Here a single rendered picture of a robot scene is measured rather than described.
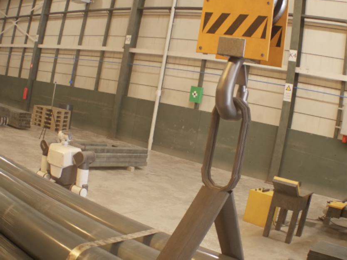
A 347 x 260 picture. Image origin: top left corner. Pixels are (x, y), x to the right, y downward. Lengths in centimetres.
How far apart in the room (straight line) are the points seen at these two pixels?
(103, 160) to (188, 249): 814
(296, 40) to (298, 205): 592
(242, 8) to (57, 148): 251
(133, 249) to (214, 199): 33
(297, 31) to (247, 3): 1009
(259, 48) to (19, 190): 113
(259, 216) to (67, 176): 425
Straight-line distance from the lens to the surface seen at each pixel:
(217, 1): 111
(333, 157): 1068
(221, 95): 102
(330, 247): 482
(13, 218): 145
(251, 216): 703
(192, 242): 104
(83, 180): 326
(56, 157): 334
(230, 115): 105
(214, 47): 108
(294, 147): 1103
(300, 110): 1116
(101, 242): 127
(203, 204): 109
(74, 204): 167
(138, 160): 982
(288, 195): 620
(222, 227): 125
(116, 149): 929
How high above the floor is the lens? 193
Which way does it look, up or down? 5 degrees down
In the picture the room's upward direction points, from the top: 10 degrees clockwise
